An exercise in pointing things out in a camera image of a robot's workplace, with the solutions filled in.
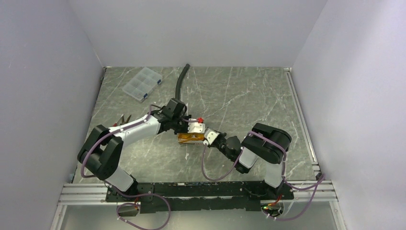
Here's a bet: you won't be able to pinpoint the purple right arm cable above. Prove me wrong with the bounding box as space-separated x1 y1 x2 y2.
201 130 327 222

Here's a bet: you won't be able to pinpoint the printed glasses pouch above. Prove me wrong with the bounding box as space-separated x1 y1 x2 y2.
177 133 204 145

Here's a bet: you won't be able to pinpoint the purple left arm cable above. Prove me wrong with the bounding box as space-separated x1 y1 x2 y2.
80 104 172 230

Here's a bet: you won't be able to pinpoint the orange transparent safety glasses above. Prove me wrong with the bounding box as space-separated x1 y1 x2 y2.
177 133 204 142

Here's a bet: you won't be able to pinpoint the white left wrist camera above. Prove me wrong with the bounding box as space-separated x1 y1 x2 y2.
187 117 206 134

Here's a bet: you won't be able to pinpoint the aluminium frame rail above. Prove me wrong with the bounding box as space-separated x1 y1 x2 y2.
50 180 347 230

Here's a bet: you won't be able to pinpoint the black rubber hose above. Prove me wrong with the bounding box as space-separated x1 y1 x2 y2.
175 64 191 101

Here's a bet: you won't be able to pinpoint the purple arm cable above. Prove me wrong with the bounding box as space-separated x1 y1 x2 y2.
201 130 327 222
80 104 172 230

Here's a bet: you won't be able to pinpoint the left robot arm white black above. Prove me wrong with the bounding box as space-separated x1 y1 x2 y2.
77 98 188 201

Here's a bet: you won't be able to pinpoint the clear plastic compartment box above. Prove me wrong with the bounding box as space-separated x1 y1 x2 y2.
122 67 163 102

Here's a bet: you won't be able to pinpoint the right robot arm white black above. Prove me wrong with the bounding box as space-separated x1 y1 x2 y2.
203 123 292 199

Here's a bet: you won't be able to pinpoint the yellow handled pliers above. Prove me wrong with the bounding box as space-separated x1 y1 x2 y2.
113 114 132 127

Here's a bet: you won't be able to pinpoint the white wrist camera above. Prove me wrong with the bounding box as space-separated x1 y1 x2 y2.
203 128 220 146
187 117 206 134

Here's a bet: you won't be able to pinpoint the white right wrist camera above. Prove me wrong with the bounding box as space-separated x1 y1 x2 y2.
203 128 220 146

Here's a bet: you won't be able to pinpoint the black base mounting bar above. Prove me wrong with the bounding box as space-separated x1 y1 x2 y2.
106 181 294 214

